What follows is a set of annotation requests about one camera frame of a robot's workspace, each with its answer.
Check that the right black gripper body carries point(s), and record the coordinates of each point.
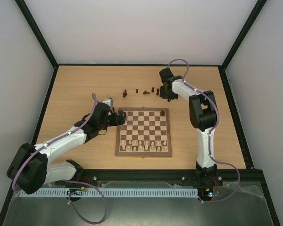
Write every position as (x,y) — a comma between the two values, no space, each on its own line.
(168,93)

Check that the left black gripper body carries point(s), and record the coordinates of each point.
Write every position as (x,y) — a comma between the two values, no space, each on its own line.
(115,121)

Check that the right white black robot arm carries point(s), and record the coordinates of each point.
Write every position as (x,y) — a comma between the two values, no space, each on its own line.
(204,117)

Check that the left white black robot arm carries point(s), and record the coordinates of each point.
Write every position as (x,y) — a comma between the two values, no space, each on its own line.
(33,167)

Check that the wooden chess board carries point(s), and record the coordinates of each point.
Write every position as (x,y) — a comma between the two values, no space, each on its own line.
(143,124)

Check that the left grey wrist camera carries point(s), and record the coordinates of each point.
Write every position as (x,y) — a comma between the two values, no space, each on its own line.
(109,102)

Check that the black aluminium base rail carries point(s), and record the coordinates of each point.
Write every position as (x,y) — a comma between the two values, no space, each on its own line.
(183,177)

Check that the light blue cable duct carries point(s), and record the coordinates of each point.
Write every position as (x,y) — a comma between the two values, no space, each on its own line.
(116,193)

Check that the black frame post right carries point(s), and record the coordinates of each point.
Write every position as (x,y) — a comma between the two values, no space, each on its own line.
(243,33)

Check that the black frame post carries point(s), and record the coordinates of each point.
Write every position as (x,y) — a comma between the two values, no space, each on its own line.
(243,33)
(36,30)

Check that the black frame post left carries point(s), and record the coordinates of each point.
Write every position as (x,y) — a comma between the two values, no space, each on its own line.
(36,30)

